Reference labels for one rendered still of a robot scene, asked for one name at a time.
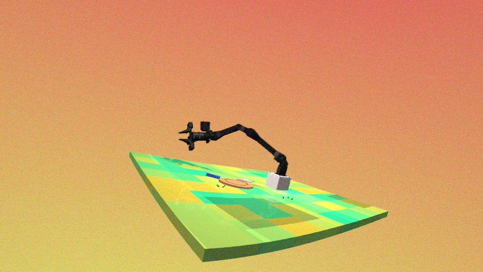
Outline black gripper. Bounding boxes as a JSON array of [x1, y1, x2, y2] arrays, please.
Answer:
[[178, 122, 202, 151]]

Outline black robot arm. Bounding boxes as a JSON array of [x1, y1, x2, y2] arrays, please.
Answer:
[[200, 121, 288, 176]]

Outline tan round bead board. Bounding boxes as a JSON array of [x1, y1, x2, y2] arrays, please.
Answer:
[[219, 177, 253, 189]]

